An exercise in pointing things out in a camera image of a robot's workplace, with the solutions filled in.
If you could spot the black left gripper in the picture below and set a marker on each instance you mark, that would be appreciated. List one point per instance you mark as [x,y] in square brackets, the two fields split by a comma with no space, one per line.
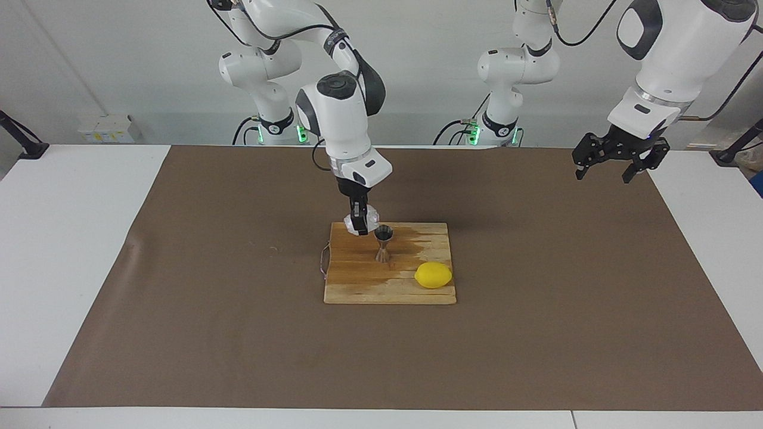
[626,143]

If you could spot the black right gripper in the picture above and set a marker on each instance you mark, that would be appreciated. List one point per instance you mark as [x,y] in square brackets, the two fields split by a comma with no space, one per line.
[351,189]

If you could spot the steel double jigger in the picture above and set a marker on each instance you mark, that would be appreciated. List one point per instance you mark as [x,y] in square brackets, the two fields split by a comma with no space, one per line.
[383,235]

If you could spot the wooden cutting board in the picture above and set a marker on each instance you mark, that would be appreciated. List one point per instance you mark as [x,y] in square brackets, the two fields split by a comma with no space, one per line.
[357,280]

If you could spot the yellow lemon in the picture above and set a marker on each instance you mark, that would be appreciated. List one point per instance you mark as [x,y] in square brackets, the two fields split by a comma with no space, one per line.
[433,275]

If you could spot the black clamp stand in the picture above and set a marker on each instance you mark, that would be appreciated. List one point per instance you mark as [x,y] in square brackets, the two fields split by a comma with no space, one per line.
[724,157]
[33,149]

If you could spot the clear plastic bag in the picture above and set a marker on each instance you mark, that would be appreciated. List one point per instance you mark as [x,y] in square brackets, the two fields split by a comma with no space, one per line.
[748,161]

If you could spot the blue object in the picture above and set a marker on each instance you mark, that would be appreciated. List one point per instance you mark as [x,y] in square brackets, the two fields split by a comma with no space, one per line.
[758,183]

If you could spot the brown paper table mat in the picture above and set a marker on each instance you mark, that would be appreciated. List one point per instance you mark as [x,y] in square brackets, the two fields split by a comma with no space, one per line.
[238,345]

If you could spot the white box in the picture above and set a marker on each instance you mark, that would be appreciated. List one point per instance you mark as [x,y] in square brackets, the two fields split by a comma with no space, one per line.
[104,134]

